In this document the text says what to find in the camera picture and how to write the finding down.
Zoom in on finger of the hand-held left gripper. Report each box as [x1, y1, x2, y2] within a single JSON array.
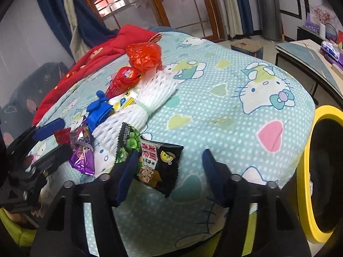
[[31, 144, 73, 170], [8, 118, 65, 153]]

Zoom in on purple snack wrapper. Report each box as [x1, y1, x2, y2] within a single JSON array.
[[69, 124, 96, 176]]

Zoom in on dark heart-print cushion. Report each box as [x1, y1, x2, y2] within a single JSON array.
[[0, 62, 71, 140]]

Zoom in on beige curtain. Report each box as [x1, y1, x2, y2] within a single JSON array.
[[218, 0, 242, 37], [56, 0, 92, 63]]

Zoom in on black snack packet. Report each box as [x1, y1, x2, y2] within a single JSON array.
[[134, 139, 184, 198]]

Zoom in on pink blossom branch decoration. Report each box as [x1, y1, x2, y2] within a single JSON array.
[[313, 7, 333, 23]]

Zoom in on wooden framed glass door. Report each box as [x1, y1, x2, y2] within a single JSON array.
[[71, 0, 228, 40]]

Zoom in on blue sofa armrest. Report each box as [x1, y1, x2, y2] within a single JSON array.
[[149, 26, 178, 34]]

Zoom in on coffee table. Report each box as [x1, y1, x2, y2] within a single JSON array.
[[275, 39, 343, 108]]

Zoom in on blue storage stool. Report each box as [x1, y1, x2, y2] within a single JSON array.
[[230, 39, 265, 59]]

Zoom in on yellow-rimmed bin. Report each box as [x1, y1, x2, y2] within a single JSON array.
[[297, 105, 343, 244]]

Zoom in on red plastic bag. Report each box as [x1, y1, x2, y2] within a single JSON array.
[[126, 42, 163, 72]]

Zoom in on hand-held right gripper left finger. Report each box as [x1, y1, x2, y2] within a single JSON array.
[[29, 149, 143, 257]]

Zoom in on red garment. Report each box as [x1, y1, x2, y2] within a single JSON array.
[[32, 25, 161, 126]]

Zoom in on blue curtain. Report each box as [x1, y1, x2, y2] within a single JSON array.
[[32, 0, 121, 59], [232, 0, 254, 34]]

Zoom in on cartoon cat printed blanket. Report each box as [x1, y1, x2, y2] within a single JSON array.
[[27, 31, 316, 257]]

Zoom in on purple tissue pack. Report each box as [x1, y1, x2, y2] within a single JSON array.
[[320, 40, 341, 60]]

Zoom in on red tube snack packet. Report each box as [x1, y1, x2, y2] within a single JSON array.
[[106, 67, 141, 98]]

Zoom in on round framed ornament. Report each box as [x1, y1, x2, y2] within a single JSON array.
[[324, 23, 338, 41]]

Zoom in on green pea snack packet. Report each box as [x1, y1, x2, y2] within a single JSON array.
[[115, 122, 143, 166]]

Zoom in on purple box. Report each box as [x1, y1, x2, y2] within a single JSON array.
[[305, 13, 321, 30]]

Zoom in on white foam fruit net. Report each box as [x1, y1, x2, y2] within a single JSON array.
[[92, 68, 179, 152]]

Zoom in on yellow white wrapper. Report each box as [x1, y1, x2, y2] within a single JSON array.
[[108, 90, 139, 113]]

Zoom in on grey standing air conditioner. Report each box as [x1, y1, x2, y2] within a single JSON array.
[[253, 0, 283, 42]]

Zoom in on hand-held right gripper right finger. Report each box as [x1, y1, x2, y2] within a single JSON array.
[[202, 148, 313, 257]]

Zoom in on green cloth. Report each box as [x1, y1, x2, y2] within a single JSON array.
[[0, 206, 258, 257]]

